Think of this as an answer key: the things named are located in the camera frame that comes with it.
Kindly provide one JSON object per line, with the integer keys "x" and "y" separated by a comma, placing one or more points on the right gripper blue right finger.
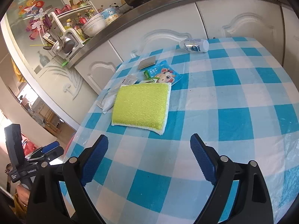
{"x": 252, "y": 202}

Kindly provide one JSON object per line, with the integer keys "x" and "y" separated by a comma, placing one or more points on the red plastic stool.
{"x": 27, "y": 145}

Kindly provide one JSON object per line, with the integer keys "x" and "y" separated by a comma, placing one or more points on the small white plastic bottle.
{"x": 195, "y": 45}

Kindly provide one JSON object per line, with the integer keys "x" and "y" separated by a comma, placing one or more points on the white dish rack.
{"x": 66, "y": 28}

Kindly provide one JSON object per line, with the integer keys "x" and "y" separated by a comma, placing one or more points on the yellow sleeve forearm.
{"x": 20, "y": 208}

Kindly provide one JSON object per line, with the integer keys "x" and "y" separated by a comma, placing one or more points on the cartoon cow snack packet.
{"x": 163, "y": 73}

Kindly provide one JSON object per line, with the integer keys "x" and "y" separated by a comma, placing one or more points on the blue white printed container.
{"x": 109, "y": 15}

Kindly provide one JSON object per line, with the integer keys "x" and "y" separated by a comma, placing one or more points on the white feather tissue pack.
{"x": 107, "y": 101}

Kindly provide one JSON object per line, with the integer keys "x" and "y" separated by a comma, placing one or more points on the person's left hand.
{"x": 22, "y": 192}

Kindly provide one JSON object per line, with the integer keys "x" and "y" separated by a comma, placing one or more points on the white ceramic bowl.
{"x": 94, "y": 25}

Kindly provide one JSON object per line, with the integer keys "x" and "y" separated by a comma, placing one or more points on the white kitchen cabinet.
{"x": 274, "y": 25}

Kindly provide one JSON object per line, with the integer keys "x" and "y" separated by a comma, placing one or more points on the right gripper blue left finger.
{"x": 46, "y": 203}

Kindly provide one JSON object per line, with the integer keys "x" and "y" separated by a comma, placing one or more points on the yellow green scrubbing sponge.
{"x": 143, "y": 105}

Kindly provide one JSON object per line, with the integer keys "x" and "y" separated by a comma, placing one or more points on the grey square pad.
{"x": 147, "y": 62}

